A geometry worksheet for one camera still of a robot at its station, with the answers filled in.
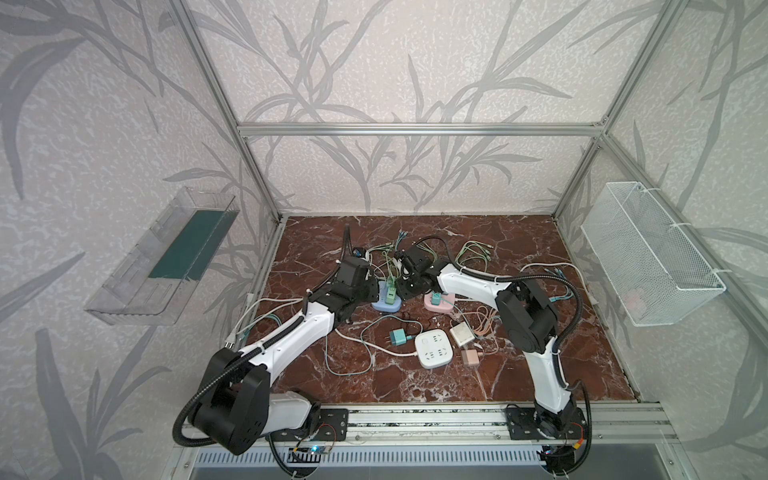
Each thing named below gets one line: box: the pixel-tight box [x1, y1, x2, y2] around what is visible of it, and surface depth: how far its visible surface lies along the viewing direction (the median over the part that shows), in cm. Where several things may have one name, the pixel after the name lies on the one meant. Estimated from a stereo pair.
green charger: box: [385, 276, 397, 305], surface depth 91 cm
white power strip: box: [415, 329, 454, 369], surface depth 86 cm
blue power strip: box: [371, 288, 402, 313], surface depth 95 cm
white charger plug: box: [450, 321, 475, 347], surface depth 88 cm
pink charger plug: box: [461, 349, 480, 365], surface depth 84 cm
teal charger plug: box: [389, 328, 413, 346], surface depth 88 cm
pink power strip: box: [424, 292, 455, 313], surface depth 95 cm
